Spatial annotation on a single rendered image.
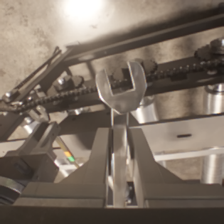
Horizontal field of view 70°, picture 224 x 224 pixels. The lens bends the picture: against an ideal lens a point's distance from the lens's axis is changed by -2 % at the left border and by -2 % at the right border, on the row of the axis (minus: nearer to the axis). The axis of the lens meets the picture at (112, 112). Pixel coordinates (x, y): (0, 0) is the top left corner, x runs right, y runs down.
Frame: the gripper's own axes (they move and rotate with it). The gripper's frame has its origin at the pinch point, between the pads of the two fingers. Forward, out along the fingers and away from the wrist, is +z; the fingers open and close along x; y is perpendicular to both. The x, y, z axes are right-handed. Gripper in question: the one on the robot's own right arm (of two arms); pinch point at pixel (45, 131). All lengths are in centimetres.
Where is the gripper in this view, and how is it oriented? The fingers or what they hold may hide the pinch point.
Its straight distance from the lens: 40.2
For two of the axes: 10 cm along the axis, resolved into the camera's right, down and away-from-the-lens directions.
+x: -9.4, 1.5, 3.0
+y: -3.0, -7.7, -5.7
